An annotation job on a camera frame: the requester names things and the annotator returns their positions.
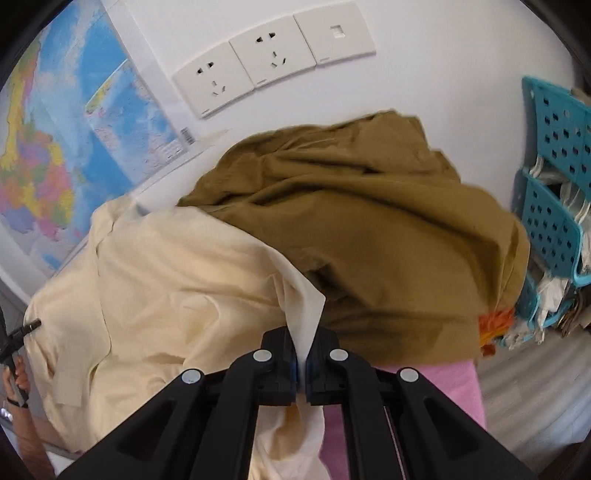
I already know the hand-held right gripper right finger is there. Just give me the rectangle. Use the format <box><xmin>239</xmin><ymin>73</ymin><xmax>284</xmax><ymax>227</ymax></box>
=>
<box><xmin>305</xmin><ymin>328</ymin><xmax>539</xmax><ymax>480</ymax></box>

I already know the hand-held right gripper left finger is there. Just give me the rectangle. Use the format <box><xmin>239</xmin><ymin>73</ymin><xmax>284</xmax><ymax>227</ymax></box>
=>
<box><xmin>58</xmin><ymin>327</ymin><xmax>301</xmax><ymax>480</ymax></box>

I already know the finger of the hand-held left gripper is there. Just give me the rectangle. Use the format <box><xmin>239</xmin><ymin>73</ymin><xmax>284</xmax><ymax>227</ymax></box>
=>
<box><xmin>8</xmin><ymin>318</ymin><xmax>42</xmax><ymax>343</ymax></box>

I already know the cream jacket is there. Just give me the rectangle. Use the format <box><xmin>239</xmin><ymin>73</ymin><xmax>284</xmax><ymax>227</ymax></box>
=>
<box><xmin>23</xmin><ymin>200</ymin><xmax>329</xmax><ymax>480</ymax></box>

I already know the person's left forearm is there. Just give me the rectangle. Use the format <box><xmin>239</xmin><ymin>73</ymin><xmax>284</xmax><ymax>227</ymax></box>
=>
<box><xmin>11</xmin><ymin>405</ymin><xmax>57</xmax><ymax>477</ymax></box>

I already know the person's left hand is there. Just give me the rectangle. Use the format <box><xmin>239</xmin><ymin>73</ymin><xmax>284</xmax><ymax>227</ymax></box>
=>
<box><xmin>2</xmin><ymin>354</ymin><xmax>29</xmax><ymax>408</ymax></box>

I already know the pink blanket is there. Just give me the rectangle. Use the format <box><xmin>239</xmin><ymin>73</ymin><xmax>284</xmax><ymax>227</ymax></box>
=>
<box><xmin>318</xmin><ymin>357</ymin><xmax>488</xmax><ymax>480</ymax></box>

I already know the olive brown jacket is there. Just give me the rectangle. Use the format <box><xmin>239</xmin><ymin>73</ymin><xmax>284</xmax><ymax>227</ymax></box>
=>
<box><xmin>178</xmin><ymin>109</ymin><xmax>532</xmax><ymax>366</ymax></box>

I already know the orange cloth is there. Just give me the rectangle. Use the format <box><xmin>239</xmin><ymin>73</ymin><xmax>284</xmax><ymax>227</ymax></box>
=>
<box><xmin>478</xmin><ymin>308</ymin><xmax>516</xmax><ymax>357</ymax></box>

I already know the blue perforated plastic rack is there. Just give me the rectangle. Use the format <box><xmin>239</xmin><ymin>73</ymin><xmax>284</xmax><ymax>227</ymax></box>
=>
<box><xmin>501</xmin><ymin>76</ymin><xmax>591</xmax><ymax>348</ymax></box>

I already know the colourful wall map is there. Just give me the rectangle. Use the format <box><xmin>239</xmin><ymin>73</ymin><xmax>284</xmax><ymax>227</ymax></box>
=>
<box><xmin>0</xmin><ymin>0</ymin><xmax>207</xmax><ymax>278</ymax></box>

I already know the white wall socket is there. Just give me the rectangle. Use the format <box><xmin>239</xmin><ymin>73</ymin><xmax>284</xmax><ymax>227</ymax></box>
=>
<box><xmin>172</xmin><ymin>41</ymin><xmax>256</xmax><ymax>120</ymax></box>
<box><xmin>228</xmin><ymin>15</ymin><xmax>318</xmax><ymax>89</ymax></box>

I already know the white wall data outlet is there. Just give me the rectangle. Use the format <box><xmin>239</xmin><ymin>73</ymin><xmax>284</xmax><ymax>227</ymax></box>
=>
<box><xmin>293</xmin><ymin>0</ymin><xmax>377</xmax><ymax>66</ymax></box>

